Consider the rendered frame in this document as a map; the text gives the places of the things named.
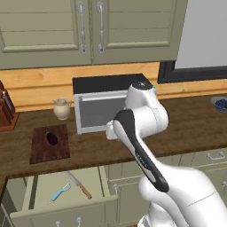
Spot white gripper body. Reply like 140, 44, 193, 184
106, 120, 119, 141

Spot purple eggplant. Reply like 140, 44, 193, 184
44, 130, 59, 146

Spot dark wooden cutting board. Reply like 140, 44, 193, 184
28, 123, 71, 165

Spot black and grey toaster oven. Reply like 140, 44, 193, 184
72, 73, 158, 136

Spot beige ceramic jug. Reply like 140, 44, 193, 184
52, 98, 73, 121

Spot green lower cupboard door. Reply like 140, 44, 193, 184
203, 167, 227, 207
107, 176, 150, 227

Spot green cupboard door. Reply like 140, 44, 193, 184
90, 0, 189, 66
203, 167, 227, 207
107, 176, 150, 227
0, 0, 93, 71

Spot light blue peeler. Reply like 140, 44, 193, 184
50, 182, 73, 203

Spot green closed drawer front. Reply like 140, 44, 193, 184
191, 147, 227, 168

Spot open green drawer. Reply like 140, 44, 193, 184
8, 165, 120, 227

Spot wooden knife block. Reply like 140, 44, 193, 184
0, 81, 20, 132

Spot green upper cupboard door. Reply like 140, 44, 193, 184
0, 0, 93, 71
90, 0, 189, 66

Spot blueberries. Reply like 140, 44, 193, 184
215, 98, 227, 110

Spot black framed window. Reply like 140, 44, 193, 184
157, 0, 227, 85

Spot toaster oven door handle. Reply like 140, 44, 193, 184
77, 92, 129, 103

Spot knife with wooden handle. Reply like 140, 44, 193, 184
66, 170, 93, 200

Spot silver upper cupboard handle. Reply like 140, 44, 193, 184
96, 1, 106, 54
77, 1, 89, 55

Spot silver closed drawer handle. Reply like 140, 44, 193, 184
206, 151, 226, 161

